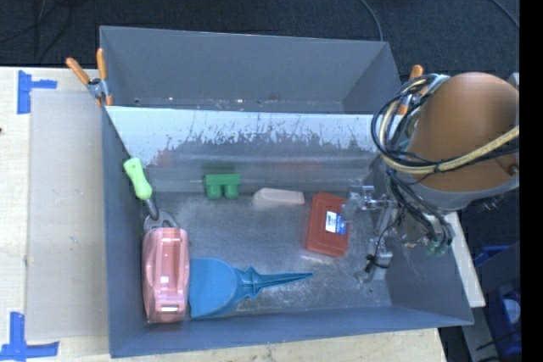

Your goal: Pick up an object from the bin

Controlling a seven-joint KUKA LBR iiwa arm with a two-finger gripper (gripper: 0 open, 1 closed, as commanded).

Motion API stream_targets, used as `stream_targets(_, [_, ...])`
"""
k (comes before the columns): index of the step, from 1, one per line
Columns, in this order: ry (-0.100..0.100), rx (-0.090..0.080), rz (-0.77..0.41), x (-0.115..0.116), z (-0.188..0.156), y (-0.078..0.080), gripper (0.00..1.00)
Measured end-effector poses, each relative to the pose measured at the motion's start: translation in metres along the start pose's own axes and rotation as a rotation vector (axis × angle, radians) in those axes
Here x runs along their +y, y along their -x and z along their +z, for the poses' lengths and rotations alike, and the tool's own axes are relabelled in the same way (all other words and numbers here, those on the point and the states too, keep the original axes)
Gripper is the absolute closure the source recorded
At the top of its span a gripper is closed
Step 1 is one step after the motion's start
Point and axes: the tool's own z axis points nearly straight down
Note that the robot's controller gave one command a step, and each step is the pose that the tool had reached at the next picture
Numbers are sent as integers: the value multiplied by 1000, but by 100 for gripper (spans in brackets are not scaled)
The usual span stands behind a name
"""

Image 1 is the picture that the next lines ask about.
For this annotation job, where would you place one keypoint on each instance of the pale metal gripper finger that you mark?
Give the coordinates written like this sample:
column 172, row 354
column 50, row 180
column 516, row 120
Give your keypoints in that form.
column 378, row 257
column 360, row 199

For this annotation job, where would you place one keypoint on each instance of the red-orange box with label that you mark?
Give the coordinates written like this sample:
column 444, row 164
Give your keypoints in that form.
column 322, row 229

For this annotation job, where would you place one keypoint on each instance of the pale peach wedge block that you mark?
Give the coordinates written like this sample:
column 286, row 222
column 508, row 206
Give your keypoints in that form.
column 278, row 198

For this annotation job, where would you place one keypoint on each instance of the grey metal bin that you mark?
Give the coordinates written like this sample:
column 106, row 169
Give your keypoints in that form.
column 263, row 233

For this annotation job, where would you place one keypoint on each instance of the green toy block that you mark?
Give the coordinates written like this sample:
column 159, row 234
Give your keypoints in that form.
column 222, row 185

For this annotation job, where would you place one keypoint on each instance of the blue plastic funnel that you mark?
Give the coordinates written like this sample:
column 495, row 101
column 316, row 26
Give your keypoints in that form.
column 216, row 288

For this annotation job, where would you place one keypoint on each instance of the pink tape dispenser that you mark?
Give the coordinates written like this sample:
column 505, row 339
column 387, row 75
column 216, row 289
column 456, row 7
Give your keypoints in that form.
column 165, row 275

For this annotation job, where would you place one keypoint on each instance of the pale flat board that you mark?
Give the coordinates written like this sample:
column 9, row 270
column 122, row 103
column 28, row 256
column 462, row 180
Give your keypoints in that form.
column 63, row 203

